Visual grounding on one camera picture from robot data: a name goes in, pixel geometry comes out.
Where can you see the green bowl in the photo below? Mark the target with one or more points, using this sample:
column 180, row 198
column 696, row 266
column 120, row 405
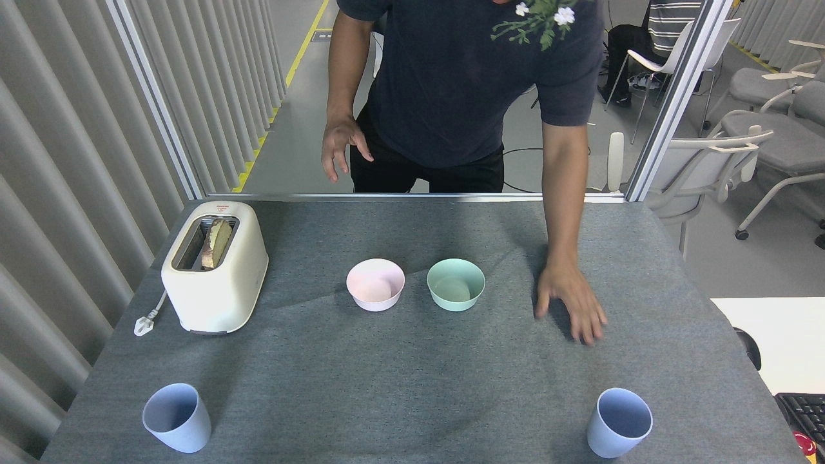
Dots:
column 456, row 287

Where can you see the person in dark shirt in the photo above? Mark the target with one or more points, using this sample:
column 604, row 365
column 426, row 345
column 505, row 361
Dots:
column 445, row 84

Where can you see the black keyboard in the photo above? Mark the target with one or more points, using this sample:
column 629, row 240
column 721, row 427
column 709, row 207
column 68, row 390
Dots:
column 804, row 412

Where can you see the pink bowl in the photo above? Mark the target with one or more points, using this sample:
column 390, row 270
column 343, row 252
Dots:
column 376, row 287

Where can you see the person's left forearm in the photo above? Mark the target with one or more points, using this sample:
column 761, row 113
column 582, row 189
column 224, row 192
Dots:
column 564, row 193

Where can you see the person's left hand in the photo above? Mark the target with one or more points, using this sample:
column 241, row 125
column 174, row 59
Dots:
column 570, row 296

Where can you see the black round object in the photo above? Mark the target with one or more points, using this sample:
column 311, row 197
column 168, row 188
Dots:
column 749, row 348

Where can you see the person's right hand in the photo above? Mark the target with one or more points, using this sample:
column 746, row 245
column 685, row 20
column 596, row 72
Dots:
column 338, row 145

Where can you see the white side table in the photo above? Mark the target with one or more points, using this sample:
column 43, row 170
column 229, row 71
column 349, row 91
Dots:
column 780, row 335

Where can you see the red round object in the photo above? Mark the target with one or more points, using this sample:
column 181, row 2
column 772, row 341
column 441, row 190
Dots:
column 805, row 446

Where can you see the grey office chair white frame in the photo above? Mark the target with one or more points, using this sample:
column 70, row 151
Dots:
column 689, row 167
column 760, row 84
column 786, row 138

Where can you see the silver aluminium post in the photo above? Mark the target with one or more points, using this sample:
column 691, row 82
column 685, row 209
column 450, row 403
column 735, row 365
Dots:
column 155, row 96
column 677, row 96

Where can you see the person's right forearm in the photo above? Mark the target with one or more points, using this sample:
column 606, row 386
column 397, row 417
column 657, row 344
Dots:
column 348, row 71

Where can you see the white plastic chair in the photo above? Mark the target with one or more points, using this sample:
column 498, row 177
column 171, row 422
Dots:
column 670, row 61

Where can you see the seated person in striped shirt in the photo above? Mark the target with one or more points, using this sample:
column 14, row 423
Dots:
column 664, row 26

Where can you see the toasted bread slice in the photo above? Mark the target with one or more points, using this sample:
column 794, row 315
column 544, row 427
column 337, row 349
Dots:
column 218, row 243

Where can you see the blue plastic cup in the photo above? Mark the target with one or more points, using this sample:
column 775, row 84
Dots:
column 609, row 438
column 184, row 428

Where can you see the cream white toaster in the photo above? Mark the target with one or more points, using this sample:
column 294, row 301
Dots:
column 216, row 290

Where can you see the silver aluminium table rail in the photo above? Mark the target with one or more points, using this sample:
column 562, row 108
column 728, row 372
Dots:
column 451, row 197

